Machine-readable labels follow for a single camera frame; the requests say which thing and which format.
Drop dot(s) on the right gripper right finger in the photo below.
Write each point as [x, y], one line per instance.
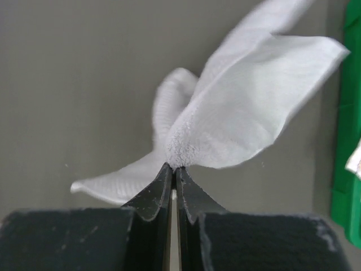
[193, 204]

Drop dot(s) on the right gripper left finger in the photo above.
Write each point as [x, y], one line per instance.
[149, 239]

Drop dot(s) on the white green towel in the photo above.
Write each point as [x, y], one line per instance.
[249, 90]

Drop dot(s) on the green plastic bin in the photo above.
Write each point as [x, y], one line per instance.
[345, 205]

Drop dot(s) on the cream patterned towel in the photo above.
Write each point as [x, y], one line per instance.
[353, 163]

